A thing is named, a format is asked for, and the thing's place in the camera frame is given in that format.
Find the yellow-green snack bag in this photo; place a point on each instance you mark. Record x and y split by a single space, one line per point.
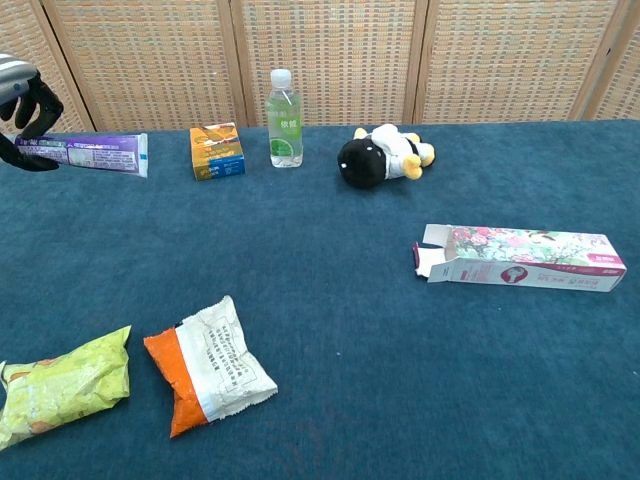
65 385

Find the black and white plush toy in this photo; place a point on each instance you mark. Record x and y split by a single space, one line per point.
365 160

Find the floral patterned cardboard box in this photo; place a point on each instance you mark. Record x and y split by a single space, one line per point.
525 260

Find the woven folding screen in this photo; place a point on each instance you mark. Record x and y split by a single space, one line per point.
325 60

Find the clear water bottle green label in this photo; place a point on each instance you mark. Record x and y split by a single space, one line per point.
285 132

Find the orange and white snack bag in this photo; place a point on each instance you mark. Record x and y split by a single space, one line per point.
220 360

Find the blue carpet table cover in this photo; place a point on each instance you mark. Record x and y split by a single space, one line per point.
320 240

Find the orange and blue carton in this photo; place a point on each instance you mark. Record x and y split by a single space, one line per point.
216 152

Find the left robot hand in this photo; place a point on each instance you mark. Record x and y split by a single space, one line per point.
35 110

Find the purple toothpaste tube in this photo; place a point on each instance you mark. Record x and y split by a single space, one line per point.
100 155

